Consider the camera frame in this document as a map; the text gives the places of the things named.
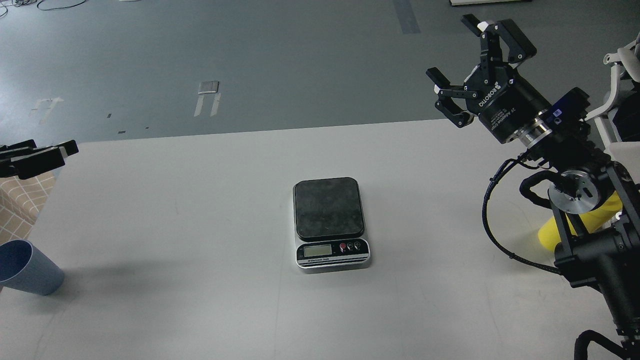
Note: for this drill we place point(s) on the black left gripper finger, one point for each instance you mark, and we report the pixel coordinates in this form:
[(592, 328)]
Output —
[(26, 160)]

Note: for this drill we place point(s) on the yellow squeeze bottle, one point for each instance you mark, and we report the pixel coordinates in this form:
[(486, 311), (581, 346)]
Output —
[(549, 236)]

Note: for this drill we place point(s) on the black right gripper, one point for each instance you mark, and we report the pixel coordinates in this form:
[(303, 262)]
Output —
[(495, 92)]

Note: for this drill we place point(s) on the silver black digital kitchen scale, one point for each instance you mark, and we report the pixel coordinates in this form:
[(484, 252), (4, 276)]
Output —
[(329, 226)]

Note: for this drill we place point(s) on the white office chair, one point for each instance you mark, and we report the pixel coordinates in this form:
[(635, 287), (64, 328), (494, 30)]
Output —
[(622, 85)]

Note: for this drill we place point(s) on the blue ribbed plastic cup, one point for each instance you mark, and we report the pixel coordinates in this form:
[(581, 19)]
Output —
[(25, 268)]

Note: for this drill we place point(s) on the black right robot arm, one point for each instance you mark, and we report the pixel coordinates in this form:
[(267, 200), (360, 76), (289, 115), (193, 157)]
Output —
[(573, 176)]

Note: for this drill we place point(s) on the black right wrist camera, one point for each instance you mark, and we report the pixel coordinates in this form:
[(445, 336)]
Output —
[(569, 112)]

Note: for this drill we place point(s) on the beige checkered cloth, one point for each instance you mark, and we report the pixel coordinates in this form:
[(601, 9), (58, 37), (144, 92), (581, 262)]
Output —
[(21, 202)]

